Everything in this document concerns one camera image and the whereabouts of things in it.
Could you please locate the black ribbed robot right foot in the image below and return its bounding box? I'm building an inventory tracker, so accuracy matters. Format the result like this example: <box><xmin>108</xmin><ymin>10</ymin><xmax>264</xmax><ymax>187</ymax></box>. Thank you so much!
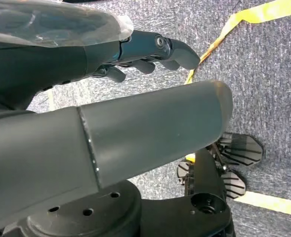
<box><xmin>176</xmin><ymin>159</ymin><xmax>247</xmax><ymax>200</ymax></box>

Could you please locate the crinkled yellow floor tape square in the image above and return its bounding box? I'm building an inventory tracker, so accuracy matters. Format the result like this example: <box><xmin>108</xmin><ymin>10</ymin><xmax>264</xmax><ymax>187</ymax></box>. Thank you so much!
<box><xmin>184</xmin><ymin>0</ymin><xmax>291</xmax><ymax>219</ymax></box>

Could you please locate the black robot hip disc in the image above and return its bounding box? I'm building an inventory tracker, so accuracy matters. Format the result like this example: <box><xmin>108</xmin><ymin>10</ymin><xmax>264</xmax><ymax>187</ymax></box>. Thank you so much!
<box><xmin>1</xmin><ymin>180</ymin><xmax>142</xmax><ymax>237</ymax></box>

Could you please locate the black ribbed robot foot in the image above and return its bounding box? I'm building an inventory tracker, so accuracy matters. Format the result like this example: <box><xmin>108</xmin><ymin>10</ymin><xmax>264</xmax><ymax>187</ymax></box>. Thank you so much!
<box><xmin>217</xmin><ymin>131</ymin><xmax>263</xmax><ymax>166</ymax></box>
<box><xmin>176</xmin><ymin>159</ymin><xmax>247</xmax><ymax>200</ymax></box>

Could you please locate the black ribbed robot left foot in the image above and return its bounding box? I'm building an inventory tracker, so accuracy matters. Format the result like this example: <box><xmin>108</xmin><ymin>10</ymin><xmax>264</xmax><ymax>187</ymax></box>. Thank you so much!
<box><xmin>217</xmin><ymin>131</ymin><xmax>263</xmax><ymax>166</ymax></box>

